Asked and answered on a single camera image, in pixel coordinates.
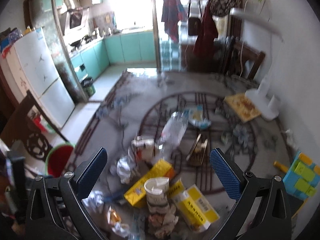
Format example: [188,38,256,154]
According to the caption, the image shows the blue snack wrapper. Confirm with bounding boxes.
[187,105,212,130]

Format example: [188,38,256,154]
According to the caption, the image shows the crumpled red-white paper wrapper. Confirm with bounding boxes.
[131,136,155,162]

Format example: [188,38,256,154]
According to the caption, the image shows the white refrigerator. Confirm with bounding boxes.
[1,28,75,128]

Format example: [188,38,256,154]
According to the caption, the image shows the floral grey tablecloth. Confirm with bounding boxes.
[63,69,301,240]

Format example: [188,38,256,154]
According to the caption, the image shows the blue plastic strip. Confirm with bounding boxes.
[103,192,124,203]

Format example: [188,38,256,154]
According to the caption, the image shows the orange snack wrapper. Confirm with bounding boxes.
[106,206,122,230]

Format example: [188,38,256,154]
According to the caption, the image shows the black patterned hanging bag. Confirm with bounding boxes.
[209,0,241,17]

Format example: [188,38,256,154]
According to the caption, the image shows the newspaper wad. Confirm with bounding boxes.
[148,204,179,239]

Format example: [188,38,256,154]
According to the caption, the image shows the crumpled bluish paper ball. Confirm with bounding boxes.
[81,191,105,214]

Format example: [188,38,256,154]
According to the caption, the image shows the yellow patterned coaster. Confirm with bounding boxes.
[224,93,261,123]

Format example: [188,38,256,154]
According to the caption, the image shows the yellow white medicine box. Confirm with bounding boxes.
[167,179,220,233]

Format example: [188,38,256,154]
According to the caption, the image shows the crushed printed paper cup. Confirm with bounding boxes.
[144,177,170,214]

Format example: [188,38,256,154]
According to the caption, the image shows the dark wooden chair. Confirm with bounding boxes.
[1,90,68,161]

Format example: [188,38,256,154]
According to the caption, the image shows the yellow pencil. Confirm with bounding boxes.
[273,161,289,173]

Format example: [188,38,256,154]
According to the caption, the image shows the yellow carton box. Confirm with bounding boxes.
[124,159,175,208]

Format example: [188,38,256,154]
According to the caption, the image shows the plaid hanging towel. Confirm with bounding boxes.
[161,0,187,43]

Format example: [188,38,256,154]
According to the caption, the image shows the dark red hanging apron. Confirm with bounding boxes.
[193,0,219,59]

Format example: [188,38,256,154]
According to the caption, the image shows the crumpled white paper ball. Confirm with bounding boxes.
[116,155,137,184]

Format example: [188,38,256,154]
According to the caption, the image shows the green bin with red liner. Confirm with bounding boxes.
[45,142,74,178]

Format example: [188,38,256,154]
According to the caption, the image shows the crushed clear plastic bottle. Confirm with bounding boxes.
[157,111,188,156]

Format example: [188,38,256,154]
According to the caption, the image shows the far wooden chair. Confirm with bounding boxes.
[224,36,266,80]

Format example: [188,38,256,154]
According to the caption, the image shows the range hood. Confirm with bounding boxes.
[58,0,89,35]

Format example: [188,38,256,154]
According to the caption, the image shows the black hanging handbag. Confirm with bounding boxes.
[187,0,202,36]

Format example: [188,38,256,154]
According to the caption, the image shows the blue toy box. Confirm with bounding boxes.
[283,152,320,201]

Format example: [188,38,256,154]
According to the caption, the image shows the dark cigarette pack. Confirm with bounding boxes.
[185,134,208,167]

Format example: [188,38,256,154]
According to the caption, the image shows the teal kitchen cabinets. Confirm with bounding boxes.
[70,30,156,81]

